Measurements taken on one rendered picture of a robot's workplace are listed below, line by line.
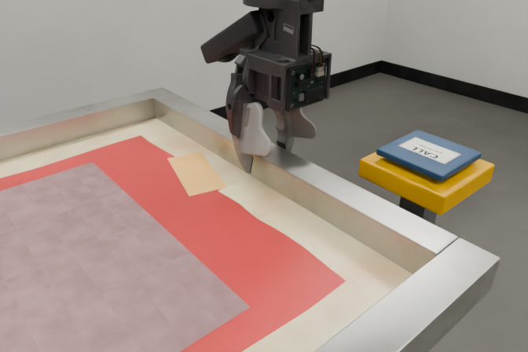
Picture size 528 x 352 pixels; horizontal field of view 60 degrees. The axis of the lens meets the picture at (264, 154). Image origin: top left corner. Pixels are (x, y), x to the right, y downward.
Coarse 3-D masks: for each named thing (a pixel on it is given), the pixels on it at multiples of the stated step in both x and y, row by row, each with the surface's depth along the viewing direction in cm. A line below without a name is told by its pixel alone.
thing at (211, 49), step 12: (252, 12) 48; (240, 24) 49; (252, 24) 48; (216, 36) 53; (228, 36) 51; (240, 36) 50; (252, 36) 49; (204, 48) 56; (216, 48) 54; (228, 48) 52; (240, 48) 53; (216, 60) 57; (228, 60) 56
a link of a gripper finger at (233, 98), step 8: (240, 72) 52; (232, 80) 51; (240, 80) 51; (232, 88) 51; (240, 88) 50; (232, 96) 51; (240, 96) 51; (248, 96) 51; (232, 104) 51; (240, 104) 51; (232, 112) 51; (240, 112) 52; (232, 120) 52; (240, 120) 52; (232, 128) 53; (240, 128) 52
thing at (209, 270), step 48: (144, 240) 47; (192, 240) 47; (240, 240) 47; (288, 240) 47; (0, 288) 41; (48, 288) 41; (96, 288) 41; (144, 288) 41; (192, 288) 41; (240, 288) 41; (288, 288) 41; (0, 336) 36; (48, 336) 36; (96, 336) 36; (144, 336) 36; (192, 336) 36; (240, 336) 36
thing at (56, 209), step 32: (64, 160) 62; (96, 160) 62; (128, 160) 62; (160, 160) 62; (0, 192) 55; (32, 192) 55; (64, 192) 55; (96, 192) 55; (128, 192) 55; (160, 192) 55; (0, 224) 49; (32, 224) 49; (64, 224) 49; (96, 224) 49; (128, 224) 49; (0, 256) 44; (32, 256) 44
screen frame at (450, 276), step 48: (144, 96) 74; (0, 144) 61; (48, 144) 65; (288, 192) 53; (336, 192) 48; (384, 240) 44; (432, 240) 41; (432, 288) 36; (480, 288) 38; (336, 336) 32; (384, 336) 32; (432, 336) 34
